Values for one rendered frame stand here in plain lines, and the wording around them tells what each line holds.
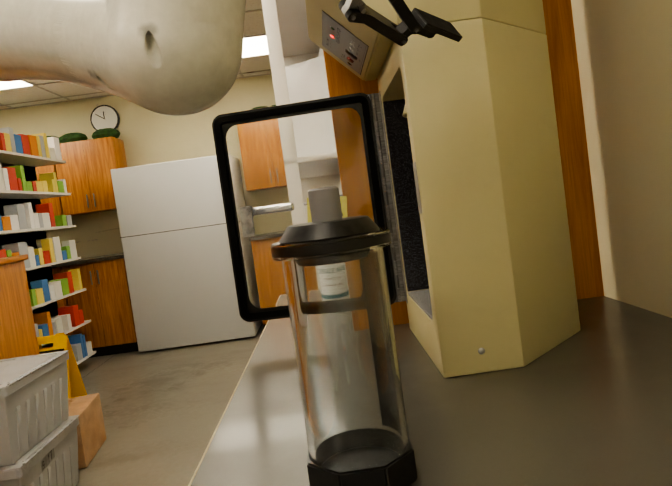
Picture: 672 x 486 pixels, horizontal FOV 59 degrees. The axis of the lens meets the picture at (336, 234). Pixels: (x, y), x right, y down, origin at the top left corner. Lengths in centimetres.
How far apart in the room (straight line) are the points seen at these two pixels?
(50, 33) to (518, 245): 61
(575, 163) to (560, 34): 25
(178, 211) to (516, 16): 510
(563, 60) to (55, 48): 96
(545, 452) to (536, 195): 42
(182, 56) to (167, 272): 547
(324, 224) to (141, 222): 546
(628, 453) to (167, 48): 51
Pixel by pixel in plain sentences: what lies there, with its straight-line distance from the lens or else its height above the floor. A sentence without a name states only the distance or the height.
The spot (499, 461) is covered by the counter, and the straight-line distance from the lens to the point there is 60.
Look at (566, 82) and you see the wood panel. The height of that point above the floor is 137.
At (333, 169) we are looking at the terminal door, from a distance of 110.
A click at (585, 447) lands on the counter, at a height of 94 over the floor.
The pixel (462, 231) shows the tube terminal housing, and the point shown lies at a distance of 81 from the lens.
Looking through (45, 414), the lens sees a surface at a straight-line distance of 306.
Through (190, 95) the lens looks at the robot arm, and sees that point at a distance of 47.
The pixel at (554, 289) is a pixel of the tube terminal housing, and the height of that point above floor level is 102.
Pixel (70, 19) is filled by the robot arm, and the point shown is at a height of 137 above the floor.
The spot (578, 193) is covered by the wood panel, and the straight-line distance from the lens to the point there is 126.
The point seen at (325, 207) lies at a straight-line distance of 52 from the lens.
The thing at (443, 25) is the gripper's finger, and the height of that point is 139.
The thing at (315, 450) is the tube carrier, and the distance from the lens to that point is 55.
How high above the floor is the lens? 119
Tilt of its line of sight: 3 degrees down
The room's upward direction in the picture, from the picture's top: 8 degrees counter-clockwise
